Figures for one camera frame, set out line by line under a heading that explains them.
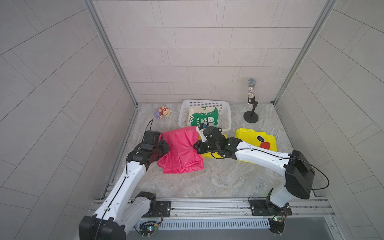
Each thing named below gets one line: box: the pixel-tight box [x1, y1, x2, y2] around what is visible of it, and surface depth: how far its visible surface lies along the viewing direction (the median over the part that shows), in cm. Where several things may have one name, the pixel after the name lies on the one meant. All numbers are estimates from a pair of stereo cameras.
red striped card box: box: [158, 106, 172, 118], surface depth 111 cm
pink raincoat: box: [157, 126, 205, 174], surface depth 75 cm
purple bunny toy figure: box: [155, 110, 162, 119], surface depth 108 cm
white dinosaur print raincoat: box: [188, 106, 219, 127], surface depth 104 cm
